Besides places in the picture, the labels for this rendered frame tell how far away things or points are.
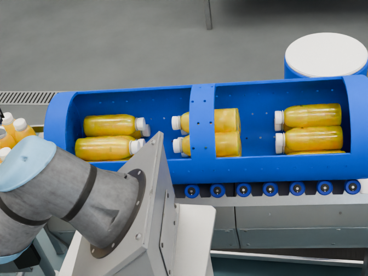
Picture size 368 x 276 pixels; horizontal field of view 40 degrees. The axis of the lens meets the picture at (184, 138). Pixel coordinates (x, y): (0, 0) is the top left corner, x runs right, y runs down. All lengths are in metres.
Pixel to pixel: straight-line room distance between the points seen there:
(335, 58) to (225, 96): 0.47
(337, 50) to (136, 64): 2.20
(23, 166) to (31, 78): 3.12
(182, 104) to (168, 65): 2.18
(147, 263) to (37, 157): 0.26
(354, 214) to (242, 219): 0.32
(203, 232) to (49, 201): 0.38
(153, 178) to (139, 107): 0.67
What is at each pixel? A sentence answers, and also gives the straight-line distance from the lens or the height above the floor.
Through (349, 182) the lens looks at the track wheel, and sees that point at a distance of 1.46.
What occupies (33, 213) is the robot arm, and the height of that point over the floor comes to 1.40.
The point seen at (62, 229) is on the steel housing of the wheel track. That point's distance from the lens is 1.65.
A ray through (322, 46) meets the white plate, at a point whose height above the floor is 1.04.
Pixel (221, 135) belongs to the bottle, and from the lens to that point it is 1.37.
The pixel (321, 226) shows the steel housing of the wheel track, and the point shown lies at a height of 0.83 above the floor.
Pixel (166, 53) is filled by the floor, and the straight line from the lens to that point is 3.85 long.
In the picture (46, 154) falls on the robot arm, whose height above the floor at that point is 1.48.
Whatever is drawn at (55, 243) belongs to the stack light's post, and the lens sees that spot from 2.63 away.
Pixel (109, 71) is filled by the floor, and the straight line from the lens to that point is 3.80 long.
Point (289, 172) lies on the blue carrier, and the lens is 1.35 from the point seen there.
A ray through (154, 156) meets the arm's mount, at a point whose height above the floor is 1.39.
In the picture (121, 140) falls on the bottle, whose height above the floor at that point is 1.13.
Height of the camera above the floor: 2.05
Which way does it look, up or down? 42 degrees down
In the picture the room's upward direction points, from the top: 10 degrees counter-clockwise
